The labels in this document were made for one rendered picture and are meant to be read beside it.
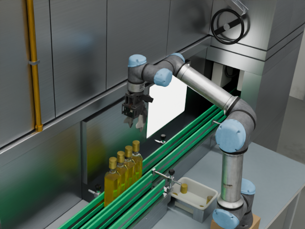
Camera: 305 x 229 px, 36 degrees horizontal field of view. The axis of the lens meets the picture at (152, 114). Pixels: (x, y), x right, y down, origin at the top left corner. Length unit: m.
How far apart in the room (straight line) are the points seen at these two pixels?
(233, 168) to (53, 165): 0.75
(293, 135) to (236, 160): 2.89
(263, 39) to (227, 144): 1.04
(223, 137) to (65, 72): 0.67
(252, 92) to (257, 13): 0.48
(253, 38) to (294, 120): 2.38
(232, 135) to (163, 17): 0.81
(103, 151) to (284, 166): 1.20
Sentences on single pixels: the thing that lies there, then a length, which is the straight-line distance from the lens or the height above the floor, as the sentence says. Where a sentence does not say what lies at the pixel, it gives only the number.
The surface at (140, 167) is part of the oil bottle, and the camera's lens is 2.25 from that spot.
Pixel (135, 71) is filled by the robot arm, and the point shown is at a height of 1.55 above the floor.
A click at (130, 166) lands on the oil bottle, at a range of 2.17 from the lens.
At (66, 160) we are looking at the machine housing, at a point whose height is 1.16.
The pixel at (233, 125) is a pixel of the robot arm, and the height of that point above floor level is 1.46.
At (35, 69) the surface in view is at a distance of 1.71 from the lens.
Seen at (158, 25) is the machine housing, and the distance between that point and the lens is 2.33.
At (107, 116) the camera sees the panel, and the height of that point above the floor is 1.29.
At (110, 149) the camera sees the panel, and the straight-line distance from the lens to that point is 2.25.
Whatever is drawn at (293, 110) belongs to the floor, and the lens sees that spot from 5.24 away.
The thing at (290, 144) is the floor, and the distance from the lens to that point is 4.61.
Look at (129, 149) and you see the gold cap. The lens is 2.13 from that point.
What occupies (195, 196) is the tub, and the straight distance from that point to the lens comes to 2.52.
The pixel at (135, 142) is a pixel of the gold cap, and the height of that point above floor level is 1.16.
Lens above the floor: 2.36
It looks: 30 degrees down
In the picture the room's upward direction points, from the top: 4 degrees clockwise
